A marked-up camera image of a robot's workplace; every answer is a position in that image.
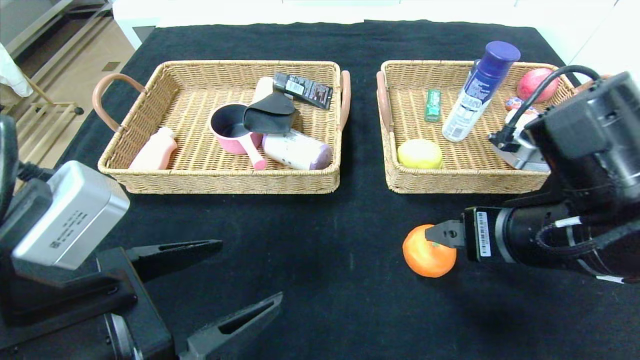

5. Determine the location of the purple lidded can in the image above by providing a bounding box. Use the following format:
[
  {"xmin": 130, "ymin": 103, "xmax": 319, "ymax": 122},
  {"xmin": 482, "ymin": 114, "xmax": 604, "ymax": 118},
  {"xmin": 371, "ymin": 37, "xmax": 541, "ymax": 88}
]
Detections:
[{"xmin": 262, "ymin": 129, "xmax": 334, "ymax": 172}]

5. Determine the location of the wicker basket with spatula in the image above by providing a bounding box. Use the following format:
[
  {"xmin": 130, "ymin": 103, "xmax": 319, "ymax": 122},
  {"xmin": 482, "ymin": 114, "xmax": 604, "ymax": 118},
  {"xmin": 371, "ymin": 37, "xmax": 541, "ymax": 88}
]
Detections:
[{"xmin": 92, "ymin": 60, "xmax": 352, "ymax": 195}]

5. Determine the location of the beige wheeled metal rack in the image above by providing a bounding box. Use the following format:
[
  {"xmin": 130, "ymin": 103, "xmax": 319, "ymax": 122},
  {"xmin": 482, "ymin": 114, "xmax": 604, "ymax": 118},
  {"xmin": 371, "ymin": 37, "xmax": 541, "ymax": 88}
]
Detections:
[{"xmin": 0, "ymin": 75, "xmax": 86, "ymax": 166}]

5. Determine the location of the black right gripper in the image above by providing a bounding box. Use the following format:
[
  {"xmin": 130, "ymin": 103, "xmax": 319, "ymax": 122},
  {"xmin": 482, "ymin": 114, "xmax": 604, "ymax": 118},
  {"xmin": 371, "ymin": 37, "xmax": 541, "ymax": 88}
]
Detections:
[{"xmin": 424, "ymin": 206, "xmax": 542, "ymax": 265}]

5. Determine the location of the white table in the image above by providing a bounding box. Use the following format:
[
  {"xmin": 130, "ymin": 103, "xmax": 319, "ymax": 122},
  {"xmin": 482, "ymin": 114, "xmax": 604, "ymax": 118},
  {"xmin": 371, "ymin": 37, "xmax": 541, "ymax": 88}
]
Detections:
[{"xmin": 113, "ymin": 0, "xmax": 541, "ymax": 51}]

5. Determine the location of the yellow lemon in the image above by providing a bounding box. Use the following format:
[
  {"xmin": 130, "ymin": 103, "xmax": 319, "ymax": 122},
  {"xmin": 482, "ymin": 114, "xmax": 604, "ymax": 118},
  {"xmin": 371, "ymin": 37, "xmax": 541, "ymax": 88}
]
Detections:
[{"xmin": 397, "ymin": 138, "xmax": 444, "ymax": 170}]

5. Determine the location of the white cloth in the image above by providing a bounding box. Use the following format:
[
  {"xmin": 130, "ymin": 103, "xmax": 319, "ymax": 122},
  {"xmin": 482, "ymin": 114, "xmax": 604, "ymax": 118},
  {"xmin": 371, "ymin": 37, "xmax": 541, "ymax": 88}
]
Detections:
[{"xmin": 0, "ymin": 42, "xmax": 35, "ymax": 99}]

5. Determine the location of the red blue wrapped snack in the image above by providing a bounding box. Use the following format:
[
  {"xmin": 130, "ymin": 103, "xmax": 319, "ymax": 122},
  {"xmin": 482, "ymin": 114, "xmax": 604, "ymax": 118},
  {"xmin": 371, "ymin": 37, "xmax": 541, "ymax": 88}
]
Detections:
[{"xmin": 505, "ymin": 97, "xmax": 538, "ymax": 114}]

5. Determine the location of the black tablecloth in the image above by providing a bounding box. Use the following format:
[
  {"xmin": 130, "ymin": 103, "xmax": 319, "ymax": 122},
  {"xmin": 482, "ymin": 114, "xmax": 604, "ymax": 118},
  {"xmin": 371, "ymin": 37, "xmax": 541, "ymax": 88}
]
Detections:
[{"xmin": 50, "ymin": 20, "xmax": 640, "ymax": 360}]

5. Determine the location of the pink lotion bottle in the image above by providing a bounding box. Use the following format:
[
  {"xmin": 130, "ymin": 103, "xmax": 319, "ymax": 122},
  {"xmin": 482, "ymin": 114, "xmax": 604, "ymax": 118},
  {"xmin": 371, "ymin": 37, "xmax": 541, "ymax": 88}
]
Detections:
[{"xmin": 129, "ymin": 126, "xmax": 179, "ymax": 171}]

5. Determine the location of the black pouch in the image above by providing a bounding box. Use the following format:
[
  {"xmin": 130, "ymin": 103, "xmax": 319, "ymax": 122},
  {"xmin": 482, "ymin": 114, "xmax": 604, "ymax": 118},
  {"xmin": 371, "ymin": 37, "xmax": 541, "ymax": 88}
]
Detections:
[{"xmin": 243, "ymin": 92, "xmax": 301, "ymax": 136}]

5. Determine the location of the pink saucepan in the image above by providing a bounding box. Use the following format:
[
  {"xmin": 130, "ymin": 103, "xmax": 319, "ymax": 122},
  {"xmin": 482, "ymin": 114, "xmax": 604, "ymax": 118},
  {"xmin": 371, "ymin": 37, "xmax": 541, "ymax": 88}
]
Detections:
[{"xmin": 210, "ymin": 104, "xmax": 267, "ymax": 171}]

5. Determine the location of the wicker basket with food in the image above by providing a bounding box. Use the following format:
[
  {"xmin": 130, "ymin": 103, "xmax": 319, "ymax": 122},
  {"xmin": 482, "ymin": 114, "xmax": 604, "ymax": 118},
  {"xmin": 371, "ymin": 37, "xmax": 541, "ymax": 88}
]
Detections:
[{"xmin": 376, "ymin": 60, "xmax": 612, "ymax": 196}]

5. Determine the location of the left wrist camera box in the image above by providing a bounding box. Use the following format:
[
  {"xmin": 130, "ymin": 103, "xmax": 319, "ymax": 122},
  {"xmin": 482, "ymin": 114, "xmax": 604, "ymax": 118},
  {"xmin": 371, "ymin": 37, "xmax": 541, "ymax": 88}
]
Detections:
[{"xmin": 11, "ymin": 160, "xmax": 131, "ymax": 271}]

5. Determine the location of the grey shelf frame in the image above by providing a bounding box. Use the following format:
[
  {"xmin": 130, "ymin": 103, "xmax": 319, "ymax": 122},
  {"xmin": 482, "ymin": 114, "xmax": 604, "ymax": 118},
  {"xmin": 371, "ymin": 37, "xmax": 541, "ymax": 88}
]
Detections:
[{"xmin": 0, "ymin": 0, "xmax": 115, "ymax": 76}]

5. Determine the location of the teal handled beige spatula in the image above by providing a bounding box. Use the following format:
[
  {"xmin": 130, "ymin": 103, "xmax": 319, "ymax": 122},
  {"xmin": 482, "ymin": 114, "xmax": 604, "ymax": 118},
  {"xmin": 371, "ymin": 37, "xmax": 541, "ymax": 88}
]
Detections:
[{"xmin": 252, "ymin": 76, "xmax": 276, "ymax": 105}]

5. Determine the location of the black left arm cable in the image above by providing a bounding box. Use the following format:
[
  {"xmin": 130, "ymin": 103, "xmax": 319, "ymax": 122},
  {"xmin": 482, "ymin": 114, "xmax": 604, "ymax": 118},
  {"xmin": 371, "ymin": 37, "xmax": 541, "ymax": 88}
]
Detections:
[{"xmin": 17, "ymin": 162, "xmax": 56, "ymax": 183}]

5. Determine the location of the black right camera cable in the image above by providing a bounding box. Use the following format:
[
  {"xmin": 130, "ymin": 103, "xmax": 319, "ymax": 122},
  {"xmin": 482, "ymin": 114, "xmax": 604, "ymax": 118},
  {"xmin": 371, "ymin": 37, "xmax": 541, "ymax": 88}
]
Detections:
[{"xmin": 505, "ymin": 65, "xmax": 601, "ymax": 137}]

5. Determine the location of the orange fruit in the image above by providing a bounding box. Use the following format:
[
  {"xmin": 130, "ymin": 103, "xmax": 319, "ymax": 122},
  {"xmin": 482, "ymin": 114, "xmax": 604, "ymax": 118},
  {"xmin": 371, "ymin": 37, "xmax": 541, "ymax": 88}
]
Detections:
[{"xmin": 402, "ymin": 224, "xmax": 457, "ymax": 278}]

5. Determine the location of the white yoghurt drink bottle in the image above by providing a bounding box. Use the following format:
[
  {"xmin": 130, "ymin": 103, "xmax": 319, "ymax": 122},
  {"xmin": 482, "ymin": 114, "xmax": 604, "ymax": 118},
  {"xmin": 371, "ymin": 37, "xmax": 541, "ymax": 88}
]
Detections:
[{"xmin": 505, "ymin": 107, "xmax": 541, "ymax": 132}]

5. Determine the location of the blue capped spray can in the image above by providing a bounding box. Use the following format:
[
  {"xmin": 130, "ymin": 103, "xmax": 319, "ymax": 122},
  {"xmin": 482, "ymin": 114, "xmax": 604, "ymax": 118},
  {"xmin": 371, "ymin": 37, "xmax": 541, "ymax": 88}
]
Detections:
[{"xmin": 442, "ymin": 41, "xmax": 522, "ymax": 143}]

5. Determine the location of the dark cosmetic tube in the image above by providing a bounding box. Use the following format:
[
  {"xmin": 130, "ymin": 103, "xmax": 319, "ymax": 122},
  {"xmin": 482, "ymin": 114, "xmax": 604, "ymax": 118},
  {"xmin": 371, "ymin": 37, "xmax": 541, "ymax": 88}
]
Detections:
[{"xmin": 273, "ymin": 72, "xmax": 334, "ymax": 111}]

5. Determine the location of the red apple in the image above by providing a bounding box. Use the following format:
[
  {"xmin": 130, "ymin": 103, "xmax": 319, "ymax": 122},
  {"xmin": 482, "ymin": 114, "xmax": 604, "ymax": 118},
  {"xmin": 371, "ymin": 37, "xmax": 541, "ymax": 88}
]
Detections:
[{"xmin": 516, "ymin": 68, "xmax": 560, "ymax": 104}]

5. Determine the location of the green gum pack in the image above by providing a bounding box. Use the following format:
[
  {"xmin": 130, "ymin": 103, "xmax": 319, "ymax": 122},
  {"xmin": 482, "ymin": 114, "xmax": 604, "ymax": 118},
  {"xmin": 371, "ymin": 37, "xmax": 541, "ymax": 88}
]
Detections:
[{"xmin": 424, "ymin": 89, "xmax": 443, "ymax": 124}]

